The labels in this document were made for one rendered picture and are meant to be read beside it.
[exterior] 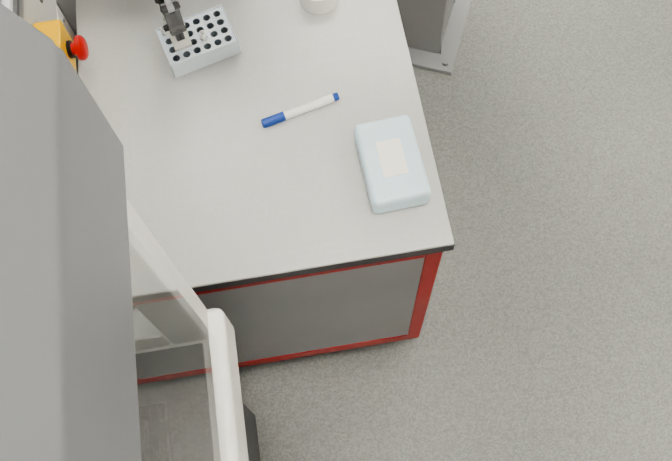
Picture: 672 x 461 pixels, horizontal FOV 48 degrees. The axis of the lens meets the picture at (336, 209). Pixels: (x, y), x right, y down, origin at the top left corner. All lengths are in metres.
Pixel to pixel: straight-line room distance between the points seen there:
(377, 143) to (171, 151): 0.35
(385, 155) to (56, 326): 0.86
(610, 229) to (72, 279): 1.80
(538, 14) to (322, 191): 1.33
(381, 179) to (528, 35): 1.25
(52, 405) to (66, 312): 0.05
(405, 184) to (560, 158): 1.03
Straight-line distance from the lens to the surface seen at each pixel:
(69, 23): 1.54
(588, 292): 2.05
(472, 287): 1.99
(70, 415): 0.42
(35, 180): 0.44
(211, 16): 1.39
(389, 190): 1.18
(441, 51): 2.28
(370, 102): 1.31
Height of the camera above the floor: 1.88
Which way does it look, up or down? 67 degrees down
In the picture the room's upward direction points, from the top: 5 degrees counter-clockwise
